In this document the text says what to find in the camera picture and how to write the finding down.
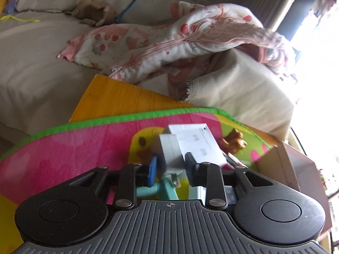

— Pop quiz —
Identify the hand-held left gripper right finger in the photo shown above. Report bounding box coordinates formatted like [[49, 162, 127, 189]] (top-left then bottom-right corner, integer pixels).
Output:
[[184, 152, 274, 210]]

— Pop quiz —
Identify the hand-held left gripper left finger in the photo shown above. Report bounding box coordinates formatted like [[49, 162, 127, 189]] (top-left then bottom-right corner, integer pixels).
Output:
[[68, 156, 159, 210]]

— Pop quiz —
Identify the small white box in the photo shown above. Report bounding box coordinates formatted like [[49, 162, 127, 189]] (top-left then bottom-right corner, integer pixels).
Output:
[[152, 134, 187, 175]]

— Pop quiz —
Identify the teal plastic toy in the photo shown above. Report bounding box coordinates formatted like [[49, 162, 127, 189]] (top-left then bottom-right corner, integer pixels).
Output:
[[137, 177, 189, 200]]

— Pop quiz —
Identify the white box with printed labels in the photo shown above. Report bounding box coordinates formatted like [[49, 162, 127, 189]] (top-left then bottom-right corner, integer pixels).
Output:
[[163, 123, 228, 166]]

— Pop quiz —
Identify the brown bear figurine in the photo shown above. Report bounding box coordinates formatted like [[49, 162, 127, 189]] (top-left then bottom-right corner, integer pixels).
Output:
[[221, 128, 248, 154]]

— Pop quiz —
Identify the colourful play mat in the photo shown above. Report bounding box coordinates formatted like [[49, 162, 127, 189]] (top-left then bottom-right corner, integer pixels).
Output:
[[0, 107, 273, 251]]

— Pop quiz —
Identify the brown cardboard box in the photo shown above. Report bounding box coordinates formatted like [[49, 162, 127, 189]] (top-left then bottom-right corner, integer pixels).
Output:
[[257, 141, 332, 233]]

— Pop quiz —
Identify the pink floral blanket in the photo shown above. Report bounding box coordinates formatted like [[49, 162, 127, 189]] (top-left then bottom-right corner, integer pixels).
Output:
[[57, 1, 296, 96]]

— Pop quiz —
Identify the beige sofa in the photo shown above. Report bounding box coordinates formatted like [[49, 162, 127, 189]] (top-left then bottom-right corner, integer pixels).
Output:
[[0, 0, 295, 149]]

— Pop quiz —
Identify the beige plush toy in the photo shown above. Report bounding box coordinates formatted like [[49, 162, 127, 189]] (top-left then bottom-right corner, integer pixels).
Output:
[[65, 0, 117, 27]]

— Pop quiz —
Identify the blue cable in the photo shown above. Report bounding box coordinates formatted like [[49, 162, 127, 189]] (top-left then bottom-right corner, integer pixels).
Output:
[[114, 0, 148, 22]]

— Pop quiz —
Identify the yellow string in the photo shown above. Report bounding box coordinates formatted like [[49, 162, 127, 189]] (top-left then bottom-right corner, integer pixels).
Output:
[[0, 15, 40, 23]]

